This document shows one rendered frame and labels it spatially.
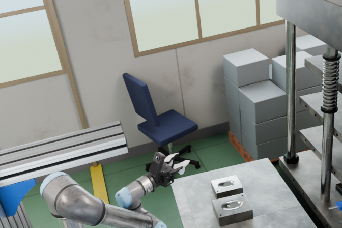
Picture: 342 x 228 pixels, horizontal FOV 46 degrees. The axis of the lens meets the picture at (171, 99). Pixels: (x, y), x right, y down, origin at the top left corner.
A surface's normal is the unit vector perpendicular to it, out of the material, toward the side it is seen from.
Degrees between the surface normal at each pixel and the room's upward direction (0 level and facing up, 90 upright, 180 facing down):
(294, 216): 0
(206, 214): 0
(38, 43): 90
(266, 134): 90
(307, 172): 0
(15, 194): 90
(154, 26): 90
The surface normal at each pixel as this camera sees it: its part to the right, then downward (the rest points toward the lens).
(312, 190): -0.14, -0.88
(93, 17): 0.26, 0.41
